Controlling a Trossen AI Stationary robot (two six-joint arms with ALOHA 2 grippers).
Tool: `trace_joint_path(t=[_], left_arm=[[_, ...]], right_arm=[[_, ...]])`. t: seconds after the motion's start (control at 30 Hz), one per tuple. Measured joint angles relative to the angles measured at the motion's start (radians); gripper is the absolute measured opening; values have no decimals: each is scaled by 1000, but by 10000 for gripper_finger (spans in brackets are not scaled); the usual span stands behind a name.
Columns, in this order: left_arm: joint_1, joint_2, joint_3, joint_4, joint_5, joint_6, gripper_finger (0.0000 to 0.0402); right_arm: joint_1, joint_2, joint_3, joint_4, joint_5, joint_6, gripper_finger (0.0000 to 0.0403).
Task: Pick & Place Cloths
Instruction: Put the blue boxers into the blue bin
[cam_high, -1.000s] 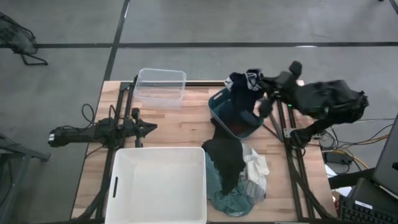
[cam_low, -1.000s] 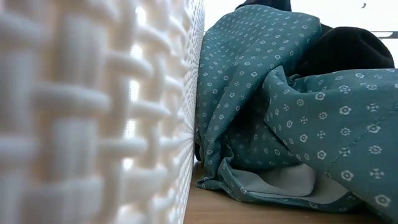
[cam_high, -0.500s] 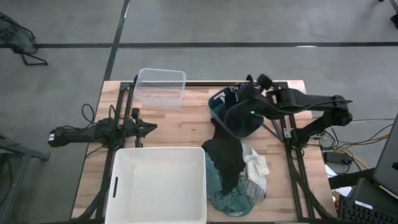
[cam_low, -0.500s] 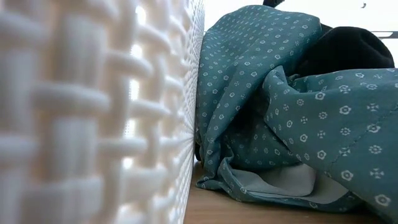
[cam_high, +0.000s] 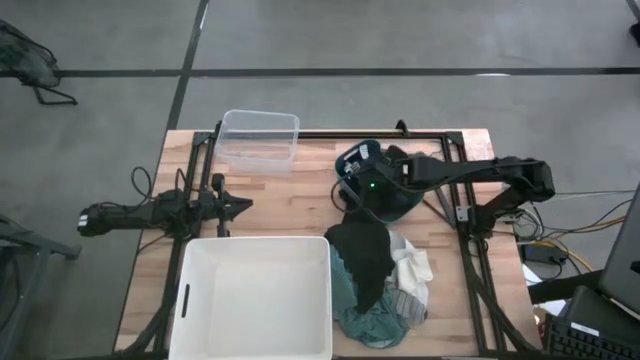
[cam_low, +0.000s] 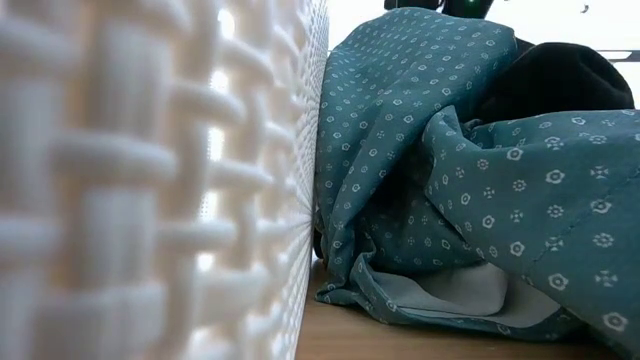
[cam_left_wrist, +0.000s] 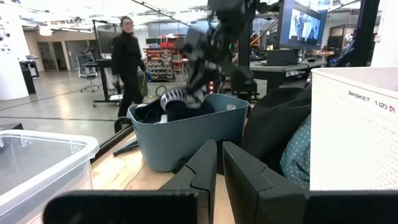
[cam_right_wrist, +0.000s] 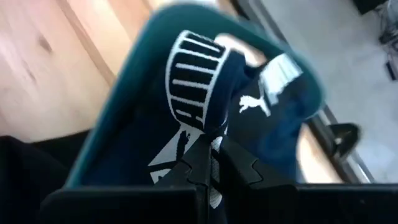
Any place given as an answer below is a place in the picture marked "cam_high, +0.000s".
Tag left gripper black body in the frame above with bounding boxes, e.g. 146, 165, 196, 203
199, 173, 236, 237

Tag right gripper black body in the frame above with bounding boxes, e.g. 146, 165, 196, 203
349, 145, 409, 210

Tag black power adapter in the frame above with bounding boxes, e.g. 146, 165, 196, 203
519, 243, 569, 266

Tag grey laptop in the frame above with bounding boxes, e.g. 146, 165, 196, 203
597, 182, 640, 321

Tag yellow cable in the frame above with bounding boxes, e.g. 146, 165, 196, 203
542, 239, 595, 274

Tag grey metal stand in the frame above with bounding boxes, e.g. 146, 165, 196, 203
0, 217, 82, 360

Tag clear plastic bin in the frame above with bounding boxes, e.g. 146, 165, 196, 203
214, 108, 301, 177

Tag grey striped sock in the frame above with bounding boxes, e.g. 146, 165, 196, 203
387, 287, 430, 327

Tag teal cloth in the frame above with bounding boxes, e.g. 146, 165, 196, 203
329, 244, 414, 350

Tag black cloth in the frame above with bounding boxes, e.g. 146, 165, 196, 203
324, 209, 396, 315

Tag teal plastic bin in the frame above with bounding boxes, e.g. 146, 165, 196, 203
333, 139, 426, 225

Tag black aluminium frame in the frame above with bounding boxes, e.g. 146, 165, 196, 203
167, 130, 506, 357

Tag clear plastic bag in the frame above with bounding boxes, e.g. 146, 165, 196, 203
464, 139, 497, 169

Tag black mesh chair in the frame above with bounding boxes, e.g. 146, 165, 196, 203
0, 19, 79, 106

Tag black looped cable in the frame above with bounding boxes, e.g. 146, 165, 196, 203
130, 166, 154, 201

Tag white woven plastic basket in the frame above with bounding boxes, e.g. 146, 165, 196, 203
167, 235, 334, 360

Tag black keyboard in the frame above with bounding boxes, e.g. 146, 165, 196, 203
544, 314, 640, 360

